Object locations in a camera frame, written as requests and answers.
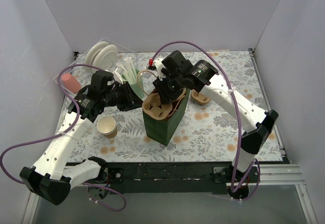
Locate brown cardboard cup carrier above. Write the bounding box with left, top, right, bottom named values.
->
left=142, top=90, right=186, bottom=120

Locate green brown paper bag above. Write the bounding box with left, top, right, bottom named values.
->
left=142, top=89, right=189, bottom=146

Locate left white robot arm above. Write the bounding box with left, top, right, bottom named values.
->
left=20, top=71, right=142, bottom=205

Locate green straw holder cup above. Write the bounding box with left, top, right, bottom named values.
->
left=122, top=69, right=143, bottom=89

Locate white wrapped straws bundle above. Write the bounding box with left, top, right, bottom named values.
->
left=117, top=57, right=141, bottom=78

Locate pink plastic cup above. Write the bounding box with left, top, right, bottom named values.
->
left=61, top=73, right=81, bottom=93

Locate white plate front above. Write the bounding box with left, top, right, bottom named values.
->
left=92, top=44, right=118, bottom=70

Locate white plate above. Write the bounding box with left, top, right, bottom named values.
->
left=92, top=44, right=118, bottom=70
left=84, top=41, right=109, bottom=66

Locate clear plastic dish rack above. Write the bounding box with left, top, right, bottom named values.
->
left=53, top=39, right=139, bottom=94

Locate white plate rear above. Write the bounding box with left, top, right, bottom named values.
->
left=84, top=41, right=109, bottom=66

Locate floral patterned table mat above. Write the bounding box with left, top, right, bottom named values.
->
left=68, top=51, right=282, bottom=163

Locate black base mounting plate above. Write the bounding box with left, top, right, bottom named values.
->
left=78, top=162, right=257, bottom=195

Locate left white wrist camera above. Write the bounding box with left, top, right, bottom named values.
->
left=113, top=67, right=124, bottom=84

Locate aluminium frame rail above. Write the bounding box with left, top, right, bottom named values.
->
left=23, top=164, right=317, bottom=223

